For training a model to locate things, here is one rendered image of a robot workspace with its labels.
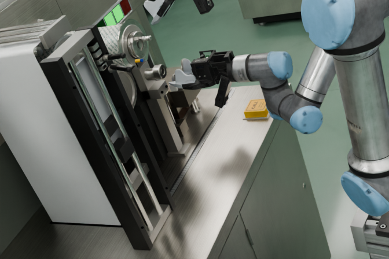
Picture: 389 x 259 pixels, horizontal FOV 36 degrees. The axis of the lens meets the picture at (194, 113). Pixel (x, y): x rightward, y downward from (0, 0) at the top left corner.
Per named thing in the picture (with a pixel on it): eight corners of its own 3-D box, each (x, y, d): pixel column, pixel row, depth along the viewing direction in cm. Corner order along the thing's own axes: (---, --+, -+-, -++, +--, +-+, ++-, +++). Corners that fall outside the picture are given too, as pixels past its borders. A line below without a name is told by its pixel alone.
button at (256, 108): (266, 117, 181) (264, 110, 179) (245, 118, 184) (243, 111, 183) (272, 104, 186) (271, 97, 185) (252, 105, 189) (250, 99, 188)
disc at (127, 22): (132, 81, 165) (111, 34, 158) (130, 81, 166) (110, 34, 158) (154, 55, 176) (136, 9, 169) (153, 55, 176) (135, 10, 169)
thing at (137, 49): (129, 45, 162) (138, 25, 166) (123, 45, 163) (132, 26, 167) (142, 63, 167) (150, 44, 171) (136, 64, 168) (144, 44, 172)
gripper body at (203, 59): (197, 51, 172) (235, 46, 166) (206, 76, 176) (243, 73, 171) (187, 64, 167) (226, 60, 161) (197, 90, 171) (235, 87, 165)
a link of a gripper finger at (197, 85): (183, 78, 174) (211, 73, 171) (186, 83, 175) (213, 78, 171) (179, 86, 170) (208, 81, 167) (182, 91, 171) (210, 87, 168)
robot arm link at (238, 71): (258, 72, 168) (249, 88, 163) (243, 73, 171) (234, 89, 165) (250, 49, 165) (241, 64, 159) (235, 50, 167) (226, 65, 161)
